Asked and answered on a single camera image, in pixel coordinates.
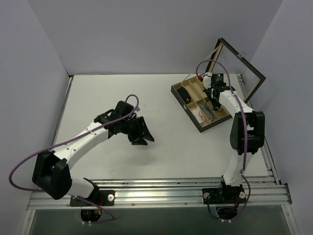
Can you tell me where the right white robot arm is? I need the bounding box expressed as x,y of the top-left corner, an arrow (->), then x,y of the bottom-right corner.
202,72 -> 265,202

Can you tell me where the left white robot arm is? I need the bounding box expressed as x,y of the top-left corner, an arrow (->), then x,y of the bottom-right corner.
32,101 -> 155,205

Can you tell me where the white pink rolled cloth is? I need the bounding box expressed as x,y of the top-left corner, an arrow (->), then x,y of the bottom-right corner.
192,107 -> 205,124

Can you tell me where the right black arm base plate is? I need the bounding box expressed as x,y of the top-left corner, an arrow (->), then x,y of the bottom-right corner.
201,187 -> 246,205

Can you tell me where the grey rolled cloth in box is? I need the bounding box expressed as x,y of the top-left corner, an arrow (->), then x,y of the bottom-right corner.
200,104 -> 213,122

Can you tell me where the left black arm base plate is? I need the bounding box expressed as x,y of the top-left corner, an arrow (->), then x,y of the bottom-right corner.
69,189 -> 115,207

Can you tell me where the black rolled cloth in box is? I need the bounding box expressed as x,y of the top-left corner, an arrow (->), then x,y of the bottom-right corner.
177,87 -> 191,104

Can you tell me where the aluminium rail frame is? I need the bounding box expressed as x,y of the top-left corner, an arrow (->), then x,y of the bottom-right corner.
25,74 -> 298,235

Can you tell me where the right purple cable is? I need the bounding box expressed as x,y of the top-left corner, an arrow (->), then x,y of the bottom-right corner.
196,60 -> 251,222

